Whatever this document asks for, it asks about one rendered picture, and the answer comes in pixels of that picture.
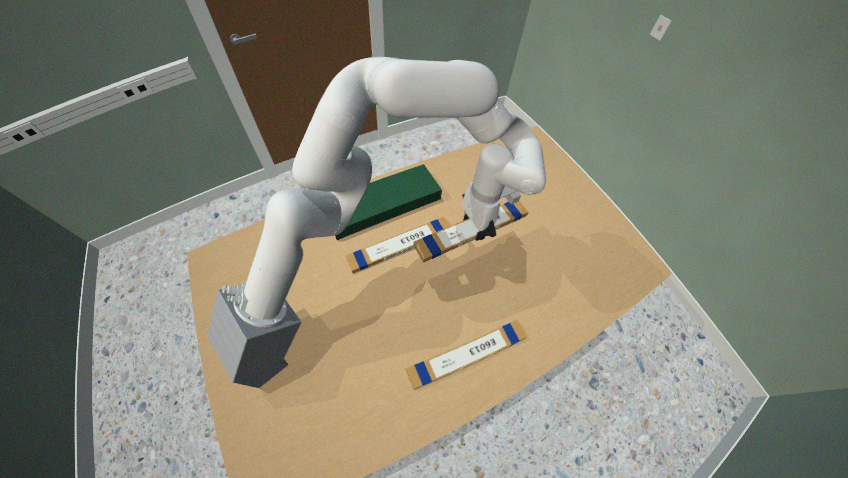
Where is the cardboard welding electrode pack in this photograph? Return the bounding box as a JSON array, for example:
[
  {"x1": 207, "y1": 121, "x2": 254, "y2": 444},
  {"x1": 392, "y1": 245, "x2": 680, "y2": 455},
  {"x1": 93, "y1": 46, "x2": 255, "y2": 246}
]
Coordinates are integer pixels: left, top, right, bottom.
[{"x1": 413, "y1": 201, "x2": 528, "y2": 262}]

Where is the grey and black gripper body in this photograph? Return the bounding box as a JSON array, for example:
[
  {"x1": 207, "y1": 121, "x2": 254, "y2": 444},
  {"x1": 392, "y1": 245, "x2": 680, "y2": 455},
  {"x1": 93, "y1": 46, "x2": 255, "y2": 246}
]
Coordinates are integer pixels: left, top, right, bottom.
[{"x1": 462, "y1": 182, "x2": 500, "y2": 231}]

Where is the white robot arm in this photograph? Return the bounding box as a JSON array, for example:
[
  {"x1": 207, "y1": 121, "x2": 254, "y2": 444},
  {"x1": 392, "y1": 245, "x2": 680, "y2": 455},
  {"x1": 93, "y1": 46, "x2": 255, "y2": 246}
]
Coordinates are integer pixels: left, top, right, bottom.
[{"x1": 222, "y1": 57, "x2": 546, "y2": 328}]

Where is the tan welding electrode pack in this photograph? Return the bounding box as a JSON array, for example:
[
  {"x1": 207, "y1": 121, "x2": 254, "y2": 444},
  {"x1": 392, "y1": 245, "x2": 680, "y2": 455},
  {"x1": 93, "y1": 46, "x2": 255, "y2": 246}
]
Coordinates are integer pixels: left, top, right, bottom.
[{"x1": 346, "y1": 217, "x2": 450, "y2": 273}]

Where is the tan cardboard pack with blue bands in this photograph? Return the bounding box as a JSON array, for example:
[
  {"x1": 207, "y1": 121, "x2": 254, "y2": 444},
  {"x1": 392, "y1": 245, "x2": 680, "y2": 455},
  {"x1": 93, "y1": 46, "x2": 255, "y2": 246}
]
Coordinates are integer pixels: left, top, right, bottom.
[{"x1": 405, "y1": 320, "x2": 527, "y2": 389}]

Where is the dark green low platform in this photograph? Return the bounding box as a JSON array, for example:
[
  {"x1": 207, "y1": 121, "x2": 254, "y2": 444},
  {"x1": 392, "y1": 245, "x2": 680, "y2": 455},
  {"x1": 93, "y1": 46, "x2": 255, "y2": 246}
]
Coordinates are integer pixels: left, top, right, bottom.
[{"x1": 335, "y1": 165, "x2": 442, "y2": 240}]

